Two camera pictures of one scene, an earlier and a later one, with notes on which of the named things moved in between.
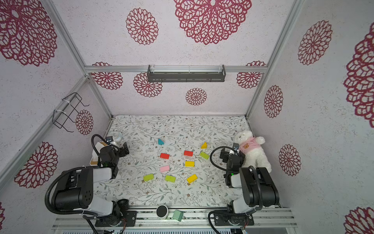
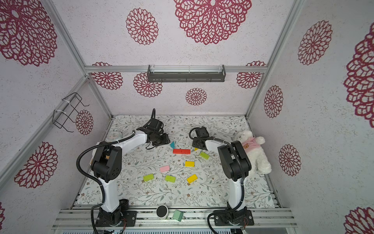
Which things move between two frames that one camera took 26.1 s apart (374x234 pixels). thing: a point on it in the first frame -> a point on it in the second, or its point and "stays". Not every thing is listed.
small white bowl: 117,135 stays
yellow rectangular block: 190,164 stays
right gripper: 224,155 -> 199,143
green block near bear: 204,155 stays
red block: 164,156 -> 179,151
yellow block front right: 192,178 stays
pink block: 164,168 stays
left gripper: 123,153 -> 165,141
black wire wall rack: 60,117 stays
